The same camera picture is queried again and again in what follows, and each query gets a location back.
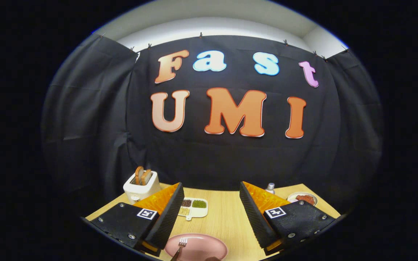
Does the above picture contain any row of small cloth clips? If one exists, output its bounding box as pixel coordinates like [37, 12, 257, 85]
[98, 32, 349, 60]

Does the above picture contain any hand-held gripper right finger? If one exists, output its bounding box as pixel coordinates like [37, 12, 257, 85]
[239, 181, 344, 256]

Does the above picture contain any wooden handled metal fork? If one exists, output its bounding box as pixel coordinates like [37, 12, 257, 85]
[171, 237, 188, 261]

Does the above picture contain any white toaster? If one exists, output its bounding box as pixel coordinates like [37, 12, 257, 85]
[123, 171, 161, 203]

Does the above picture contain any white round food plate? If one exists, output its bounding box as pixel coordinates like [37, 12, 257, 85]
[287, 192, 318, 207]

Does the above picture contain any white divided tray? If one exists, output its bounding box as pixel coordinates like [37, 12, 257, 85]
[177, 198, 208, 221]

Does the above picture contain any black backdrop cloth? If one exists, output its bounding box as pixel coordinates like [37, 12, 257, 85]
[40, 32, 384, 218]

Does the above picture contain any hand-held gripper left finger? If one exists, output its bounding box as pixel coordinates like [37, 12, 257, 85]
[81, 182, 185, 257]

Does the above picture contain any pink round plate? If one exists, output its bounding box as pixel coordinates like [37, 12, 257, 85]
[164, 233, 228, 261]

